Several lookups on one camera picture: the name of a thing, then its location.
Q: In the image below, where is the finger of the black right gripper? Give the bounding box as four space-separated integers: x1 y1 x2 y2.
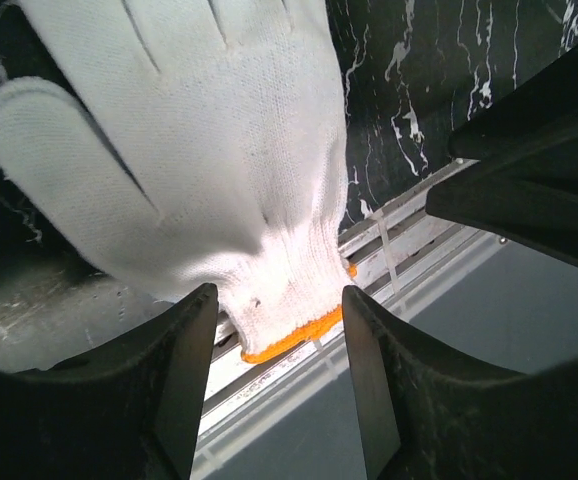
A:
426 114 578 279
448 44 578 160

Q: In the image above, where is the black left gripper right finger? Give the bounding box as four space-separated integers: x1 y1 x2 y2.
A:
347 295 578 479

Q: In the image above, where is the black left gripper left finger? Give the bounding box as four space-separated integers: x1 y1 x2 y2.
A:
0 284 218 479

